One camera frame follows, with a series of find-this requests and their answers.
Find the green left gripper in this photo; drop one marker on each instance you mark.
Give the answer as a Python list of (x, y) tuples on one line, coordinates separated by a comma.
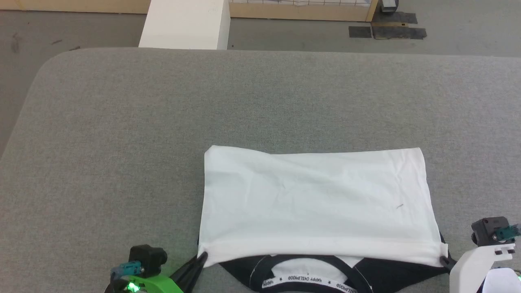
[(156, 285)]

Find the long black floor tape patch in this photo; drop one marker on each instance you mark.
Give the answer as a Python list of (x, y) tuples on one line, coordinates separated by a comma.
[(399, 33)]

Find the small black floor tape patch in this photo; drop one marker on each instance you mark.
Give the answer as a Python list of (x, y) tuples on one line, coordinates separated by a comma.
[(360, 32)]

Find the white rectangular box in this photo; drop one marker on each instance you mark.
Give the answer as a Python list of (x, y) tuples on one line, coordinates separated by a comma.
[(183, 24)]

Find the white and black t-shirt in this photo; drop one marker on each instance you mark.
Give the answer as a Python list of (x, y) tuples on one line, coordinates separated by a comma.
[(317, 203)]

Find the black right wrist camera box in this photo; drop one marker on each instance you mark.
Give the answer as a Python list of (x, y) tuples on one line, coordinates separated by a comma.
[(486, 230)]

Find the grey metal foot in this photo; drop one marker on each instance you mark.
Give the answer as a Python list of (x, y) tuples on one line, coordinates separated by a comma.
[(388, 5)]

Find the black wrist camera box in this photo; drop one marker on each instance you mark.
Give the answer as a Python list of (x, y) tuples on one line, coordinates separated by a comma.
[(486, 230), (146, 258)]

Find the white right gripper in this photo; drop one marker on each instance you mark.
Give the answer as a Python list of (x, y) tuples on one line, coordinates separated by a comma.
[(472, 268)]

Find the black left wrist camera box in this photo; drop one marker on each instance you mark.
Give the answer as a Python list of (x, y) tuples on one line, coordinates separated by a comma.
[(146, 258)]

